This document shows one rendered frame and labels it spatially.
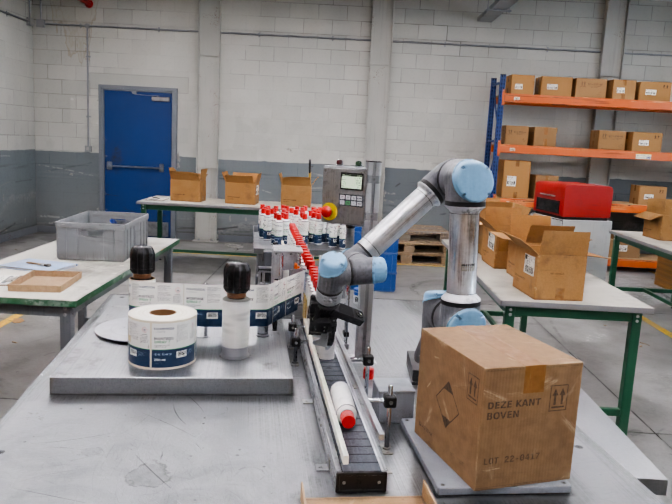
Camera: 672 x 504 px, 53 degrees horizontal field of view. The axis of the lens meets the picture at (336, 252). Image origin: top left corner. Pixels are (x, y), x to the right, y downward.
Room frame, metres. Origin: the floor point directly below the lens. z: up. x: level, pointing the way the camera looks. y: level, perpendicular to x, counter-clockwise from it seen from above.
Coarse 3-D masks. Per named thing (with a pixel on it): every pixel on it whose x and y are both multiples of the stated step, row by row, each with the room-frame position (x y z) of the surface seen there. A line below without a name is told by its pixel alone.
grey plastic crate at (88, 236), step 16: (64, 224) 3.79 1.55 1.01; (80, 224) 3.80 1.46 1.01; (96, 224) 3.81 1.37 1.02; (112, 224) 3.81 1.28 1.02; (128, 224) 3.88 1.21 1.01; (144, 224) 4.30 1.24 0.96; (64, 240) 3.80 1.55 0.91; (80, 240) 3.80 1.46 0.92; (96, 240) 3.81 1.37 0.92; (112, 240) 3.81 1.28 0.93; (128, 240) 3.90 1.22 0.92; (144, 240) 4.30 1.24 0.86; (64, 256) 3.80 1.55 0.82; (80, 256) 3.80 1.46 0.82; (96, 256) 3.81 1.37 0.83; (112, 256) 3.81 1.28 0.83; (128, 256) 3.90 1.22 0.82
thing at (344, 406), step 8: (336, 384) 1.69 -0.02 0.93; (344, 384) 1.69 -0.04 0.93; (336, 392) 1.64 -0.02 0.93; (344, 392) 1.63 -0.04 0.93; (336, 400) 1.60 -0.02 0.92; (344, 400) 1.57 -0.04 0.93; (352, 400) 1.60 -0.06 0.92; (336, 408) 1.56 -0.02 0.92; (344, 408) 1.54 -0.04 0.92; (352, 408) 1.54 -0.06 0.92; (344, 416) 1.51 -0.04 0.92; (352, 416) 1.51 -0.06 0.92; (344, 424) 1.50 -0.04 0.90; (352, 424) 1.50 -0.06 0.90
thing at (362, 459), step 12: (312, 360) 2.01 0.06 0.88; (336, 360) 2.03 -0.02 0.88; (324, 372) 1.91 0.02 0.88; (336, 372) 1.92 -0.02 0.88; (360, 420) 1.58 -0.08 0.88; (348, 432) 1.50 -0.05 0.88; (360, 432) 1.51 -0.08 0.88; (336, 444) 1.44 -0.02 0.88; (348, 444) 1.44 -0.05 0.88; (360, 444) 1.44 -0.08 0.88; (360, 456) 1.38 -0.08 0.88; (372, 456) 1.39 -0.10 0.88; (348, 468) 1.33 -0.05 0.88; (360, 468) 1.33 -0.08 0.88; (372, 468) 1.33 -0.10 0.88
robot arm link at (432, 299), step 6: (426, 294) 2.06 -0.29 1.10; (432, 294) 2.04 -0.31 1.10; (438, 294) 2.03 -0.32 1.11; (426, 300) 2.05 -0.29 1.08; (432, 300) 2.04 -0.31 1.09; (438, 300) 2.03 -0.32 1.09; (426, 306) 2.05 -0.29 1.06; (432, 306) 2.03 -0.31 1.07; (426, 312) 2.05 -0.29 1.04; (432, 312) 2.01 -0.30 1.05; (426, 318) 2.05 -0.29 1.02; (432, 318) 2.00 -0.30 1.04; (426, 324) 2.05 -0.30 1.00; (432, 324) 2.01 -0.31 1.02
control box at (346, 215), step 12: (324, 168) 2.25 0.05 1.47; (336, 168) 2.23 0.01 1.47; (348, 168) 2.21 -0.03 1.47; (360, 168) 2.19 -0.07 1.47; (324, 180) 2.24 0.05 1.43; (336, 180) 2.22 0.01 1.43; (324, 192) 2.24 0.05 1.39; (336, 192) 2.22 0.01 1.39; (348, 192) 2.20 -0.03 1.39; (360, 192) 2.18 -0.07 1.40; (324, 204) 2.24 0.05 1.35; (336, 204) 2.22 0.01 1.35; (336, 216) 2.22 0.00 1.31; (348, 216) 2.20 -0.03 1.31; (360, 216) 2.18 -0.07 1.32
